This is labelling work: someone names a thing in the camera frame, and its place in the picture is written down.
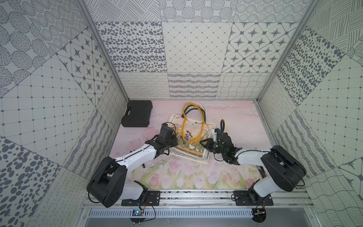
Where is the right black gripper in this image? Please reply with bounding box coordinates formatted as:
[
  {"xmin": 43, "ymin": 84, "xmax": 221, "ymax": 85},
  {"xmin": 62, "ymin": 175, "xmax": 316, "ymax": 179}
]
[{"xmin": 199, "ymin": 138, "xmax": 226, "ymax": 156}]

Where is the green handled floral tote bag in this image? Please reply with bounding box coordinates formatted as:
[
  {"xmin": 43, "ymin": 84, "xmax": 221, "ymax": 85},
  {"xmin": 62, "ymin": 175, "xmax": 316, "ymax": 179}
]
[{"xmin": 170, "ymin": 103, "xmax": 212, "ymax": 165}]

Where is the yellow handled illustrated tote bag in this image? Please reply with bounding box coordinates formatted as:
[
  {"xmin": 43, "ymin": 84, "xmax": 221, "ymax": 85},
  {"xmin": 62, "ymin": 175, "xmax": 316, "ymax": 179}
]
[{"xmin": 167, "ymin": 103, "xmax": 216, "ymax": 162}]

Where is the starry night canvas tote bag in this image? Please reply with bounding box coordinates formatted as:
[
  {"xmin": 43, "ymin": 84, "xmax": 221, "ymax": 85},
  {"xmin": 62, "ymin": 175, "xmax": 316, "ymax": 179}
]
[{"xmin": 188, "ymin": 102, "xmax": 207, "ymax": 111}]

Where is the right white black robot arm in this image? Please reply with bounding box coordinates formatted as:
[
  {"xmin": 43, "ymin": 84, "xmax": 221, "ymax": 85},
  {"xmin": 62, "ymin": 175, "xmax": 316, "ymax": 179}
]
[{"xmin": 199, "ymin": 129, "xmax": 307, "ymax": 200}]

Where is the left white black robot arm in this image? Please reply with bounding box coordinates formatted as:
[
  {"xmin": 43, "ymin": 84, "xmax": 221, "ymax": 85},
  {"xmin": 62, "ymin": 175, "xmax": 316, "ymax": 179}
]
[{"xmin": 87, "ymin": 122, "xmax": 178, "ymax": 208}]

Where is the black plastic tool case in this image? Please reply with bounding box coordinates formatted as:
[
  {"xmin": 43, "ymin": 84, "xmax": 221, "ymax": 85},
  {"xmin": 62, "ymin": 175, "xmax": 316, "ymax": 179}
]
[{"xmin": 121, "ymin": 100, "xmax": 153, "ymax": 127}]

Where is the left small circuit board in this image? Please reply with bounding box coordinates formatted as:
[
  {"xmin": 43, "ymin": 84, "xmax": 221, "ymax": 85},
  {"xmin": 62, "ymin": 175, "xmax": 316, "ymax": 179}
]
[{"xmin": 131, "ymin": 209, "xmax": 144, "ymax": 218}]

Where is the small circuit board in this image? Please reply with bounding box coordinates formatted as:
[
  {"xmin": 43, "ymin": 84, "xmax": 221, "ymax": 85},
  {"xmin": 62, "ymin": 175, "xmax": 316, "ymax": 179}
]
[
  {"xmin": 252, "ymin": 208, "xmax": 267, "ymax": 223},
  {"xmin": 131, "ymin": 209, "xmax": 144, "ymax": 218}
]

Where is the right small circuit board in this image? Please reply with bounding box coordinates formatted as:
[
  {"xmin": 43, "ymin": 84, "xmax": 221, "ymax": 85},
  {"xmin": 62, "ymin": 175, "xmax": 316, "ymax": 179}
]
[{"xmin": 252, "ymin": 208, "xmax": 267, "ymax": 223}]

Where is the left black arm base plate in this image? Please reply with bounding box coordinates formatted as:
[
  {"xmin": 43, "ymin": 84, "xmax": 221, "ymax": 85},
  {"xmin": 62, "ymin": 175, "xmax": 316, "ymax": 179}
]
[{"xmin": 122, "ymin": 191, "xmax": 161, "ymax": 206}]

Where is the aluminium rail frame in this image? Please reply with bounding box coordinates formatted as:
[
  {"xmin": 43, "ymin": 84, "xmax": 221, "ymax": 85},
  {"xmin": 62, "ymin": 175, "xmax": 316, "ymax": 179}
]
[{"xmin": 80, "ymin": 188, "xmax": 315, "ymax": 209}]

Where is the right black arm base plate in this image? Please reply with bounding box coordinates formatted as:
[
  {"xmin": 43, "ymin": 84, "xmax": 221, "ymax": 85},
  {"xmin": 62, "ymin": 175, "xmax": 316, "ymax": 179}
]
[{"xmin": 231, "ymin": 190, "xmax": 274, "ymax": 206}]

